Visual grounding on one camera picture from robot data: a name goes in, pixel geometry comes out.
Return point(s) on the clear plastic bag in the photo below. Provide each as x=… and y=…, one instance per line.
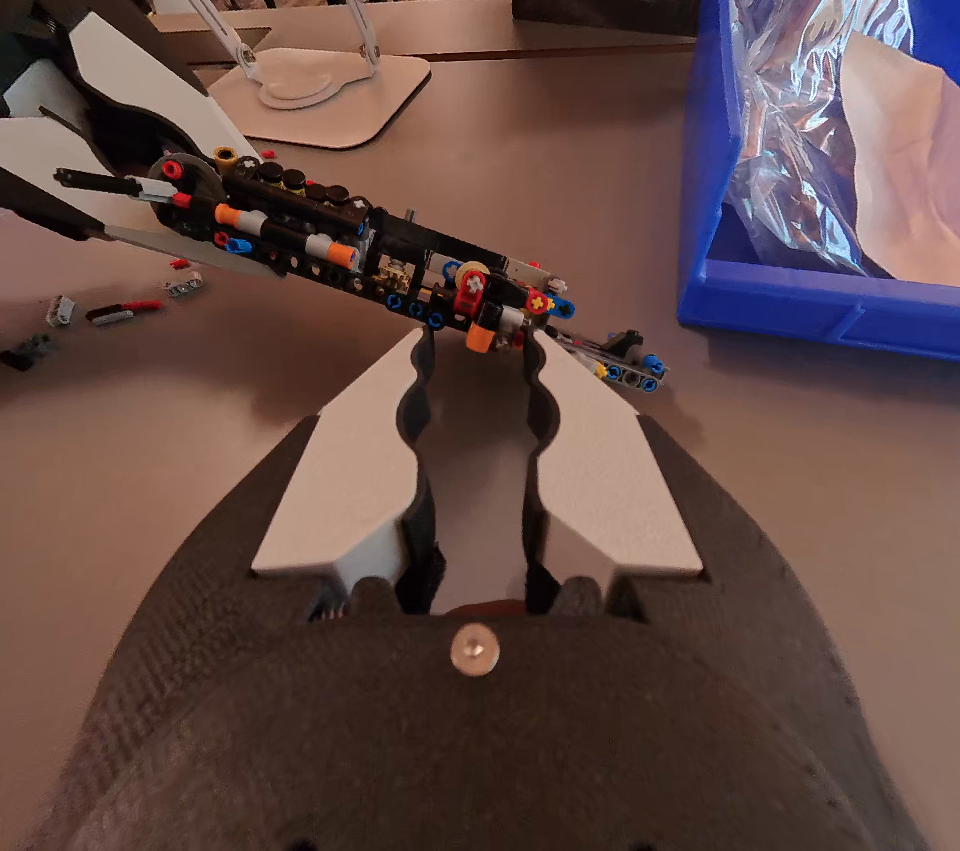
x=795, y=78

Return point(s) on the white desk stand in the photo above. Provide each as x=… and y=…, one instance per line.
x=315, y=93

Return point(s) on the multicoloured lego technic model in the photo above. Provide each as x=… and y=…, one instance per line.
x=315, y=221

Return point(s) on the large blue plastic bin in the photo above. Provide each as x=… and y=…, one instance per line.
x=750, y=318

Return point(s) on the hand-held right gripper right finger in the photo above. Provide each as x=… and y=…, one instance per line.
x=611, y=491

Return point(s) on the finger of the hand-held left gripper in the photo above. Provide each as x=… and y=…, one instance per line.
x=45, y=142
x=127, y=71

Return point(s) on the brown paper bag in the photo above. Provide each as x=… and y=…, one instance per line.
x=907, y=176

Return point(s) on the red and black lego pin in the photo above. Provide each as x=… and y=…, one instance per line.
x=124, y=312

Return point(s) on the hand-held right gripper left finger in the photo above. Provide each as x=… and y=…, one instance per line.
x=352, y=491

